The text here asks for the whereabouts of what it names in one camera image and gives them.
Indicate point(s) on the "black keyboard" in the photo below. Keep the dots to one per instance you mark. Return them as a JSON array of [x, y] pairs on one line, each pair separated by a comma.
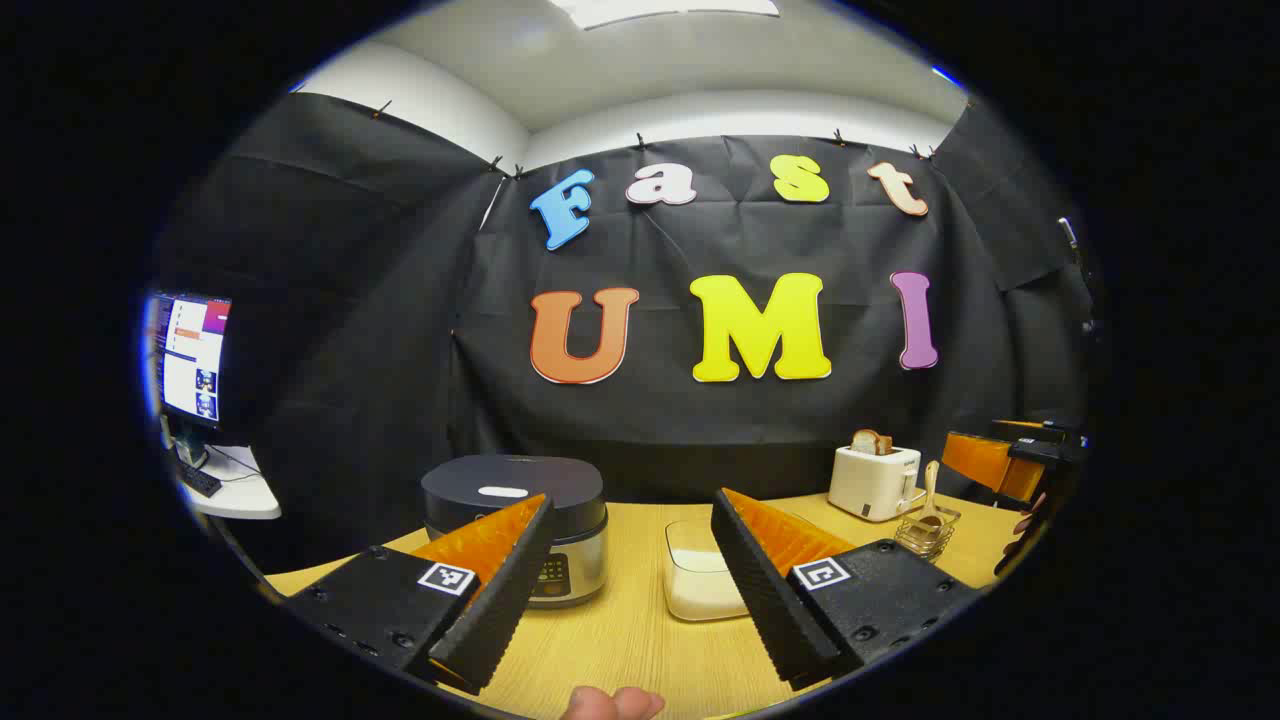
[[198, 480]]

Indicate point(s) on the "computer monitor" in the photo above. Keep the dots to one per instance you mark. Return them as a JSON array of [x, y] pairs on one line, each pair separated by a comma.
[[195, 350]]

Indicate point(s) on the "toasted bread slice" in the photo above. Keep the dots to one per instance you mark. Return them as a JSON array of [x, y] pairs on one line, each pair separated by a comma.
[[870, 442]]

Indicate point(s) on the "ceiling light panel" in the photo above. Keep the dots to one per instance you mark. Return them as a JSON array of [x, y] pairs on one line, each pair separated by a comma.
[[660, 8]]

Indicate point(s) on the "white rice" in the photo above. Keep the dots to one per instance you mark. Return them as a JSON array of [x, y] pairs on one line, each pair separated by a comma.
[[700, 595]]

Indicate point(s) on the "white toaster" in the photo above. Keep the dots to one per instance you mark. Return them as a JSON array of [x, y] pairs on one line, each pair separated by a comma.
[[870, 485]]

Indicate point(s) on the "white side table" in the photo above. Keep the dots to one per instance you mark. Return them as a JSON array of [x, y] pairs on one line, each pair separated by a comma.
[[245, 495]]

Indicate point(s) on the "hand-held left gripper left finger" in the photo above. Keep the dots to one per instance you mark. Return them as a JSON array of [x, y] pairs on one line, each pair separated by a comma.
[[500, 600]]

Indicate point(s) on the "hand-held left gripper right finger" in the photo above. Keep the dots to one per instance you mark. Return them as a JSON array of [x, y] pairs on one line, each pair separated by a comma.
[[765, 600]]

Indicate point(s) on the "dark grey rice cooker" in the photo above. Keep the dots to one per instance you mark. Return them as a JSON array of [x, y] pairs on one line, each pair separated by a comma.
[[520, 480]]

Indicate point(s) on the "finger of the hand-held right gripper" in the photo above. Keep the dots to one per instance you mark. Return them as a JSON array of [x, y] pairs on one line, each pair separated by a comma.
[[1035, 430], [985, 462]]

